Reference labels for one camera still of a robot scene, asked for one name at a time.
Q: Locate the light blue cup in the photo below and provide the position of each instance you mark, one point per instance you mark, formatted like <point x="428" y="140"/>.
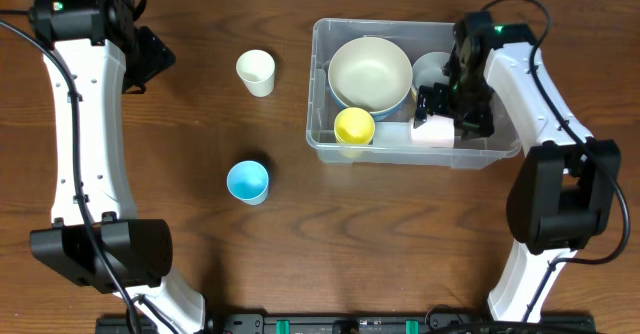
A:
<point x="249" y="181"/>

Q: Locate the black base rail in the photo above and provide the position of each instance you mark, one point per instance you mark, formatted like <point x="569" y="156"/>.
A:
<point x="443" y="320"/>

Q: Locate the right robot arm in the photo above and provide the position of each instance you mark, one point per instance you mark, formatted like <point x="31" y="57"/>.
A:
<point x="563" y="193"/>

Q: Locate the pale green cup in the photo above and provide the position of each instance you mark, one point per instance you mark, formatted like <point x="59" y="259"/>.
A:
<point x="256" y="68"/>

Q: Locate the clear plastic storage container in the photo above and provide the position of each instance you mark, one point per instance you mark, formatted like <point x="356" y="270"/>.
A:
<point x="416" y="39"/>

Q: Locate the pink cup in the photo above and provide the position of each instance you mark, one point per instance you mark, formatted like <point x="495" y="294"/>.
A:
<point x="435" y="132"/>

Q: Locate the white label sticker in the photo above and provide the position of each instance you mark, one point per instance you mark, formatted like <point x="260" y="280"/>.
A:
<point x="391" y="134"/>

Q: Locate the grey small bowl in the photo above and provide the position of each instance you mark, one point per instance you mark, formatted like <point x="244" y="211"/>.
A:
<point x="428" y="71"/>

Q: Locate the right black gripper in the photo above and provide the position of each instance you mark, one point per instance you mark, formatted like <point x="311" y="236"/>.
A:
<point x="433" y="100"/>

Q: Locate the cream large bowl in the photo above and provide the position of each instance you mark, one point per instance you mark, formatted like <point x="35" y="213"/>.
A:
<point x="370" y="73"/>

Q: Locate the yellow cup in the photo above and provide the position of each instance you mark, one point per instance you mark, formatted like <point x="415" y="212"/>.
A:
<point x="352" y="151"/>
<point x="354" y="126"/>

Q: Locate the dark blue bowl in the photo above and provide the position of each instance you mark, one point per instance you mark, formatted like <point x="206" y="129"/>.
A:
<point x="344" y="106"/>
<point x="382" y="115"/>

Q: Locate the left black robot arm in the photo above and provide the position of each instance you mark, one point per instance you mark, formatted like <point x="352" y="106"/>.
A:
<point x="95" y="52"/>

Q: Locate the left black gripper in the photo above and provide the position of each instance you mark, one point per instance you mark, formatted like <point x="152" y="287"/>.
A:
<point x="151" y="57"/>

